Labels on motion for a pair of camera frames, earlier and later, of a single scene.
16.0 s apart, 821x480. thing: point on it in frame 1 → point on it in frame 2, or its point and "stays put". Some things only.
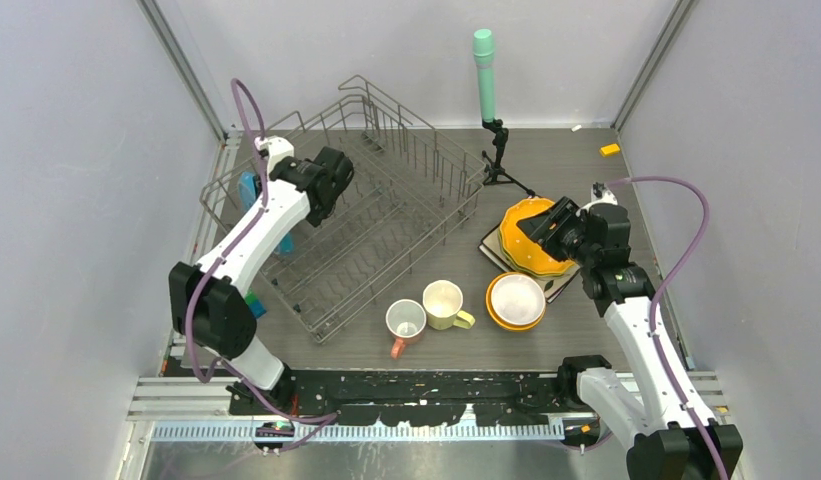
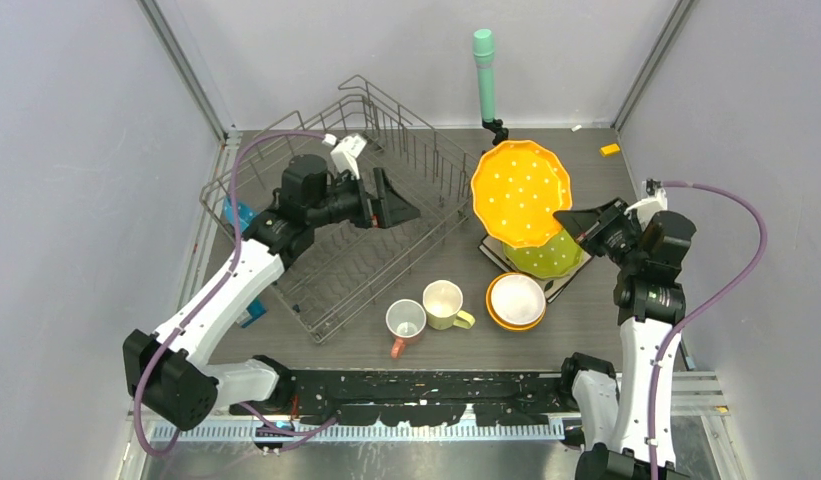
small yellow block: [609, 150] stays put
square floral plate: [552, 285] stays put
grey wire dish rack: [410, 184] stays put
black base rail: [410, 398] stays put
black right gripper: [565, 212] → [589, 225]
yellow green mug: [443, 301] stays put
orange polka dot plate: [523, 249] → [517, 186]
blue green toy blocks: [255, 305] stays put
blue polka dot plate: [248, 186] → [244, 211]
